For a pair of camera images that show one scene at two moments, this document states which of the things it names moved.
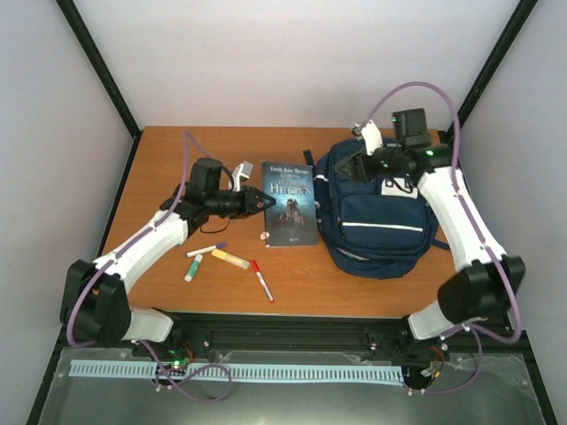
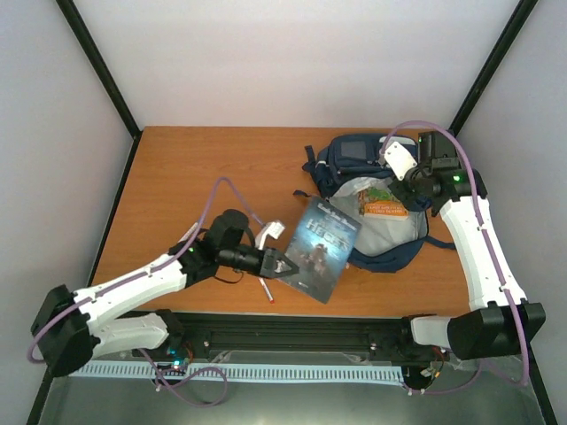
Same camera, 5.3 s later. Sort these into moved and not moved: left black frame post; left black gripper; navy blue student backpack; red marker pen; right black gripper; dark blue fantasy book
Moved: right black gripper; dark blue fantasy book; left black gripper
Not moved: left black frame post; red marker pen; navy blue student backpack
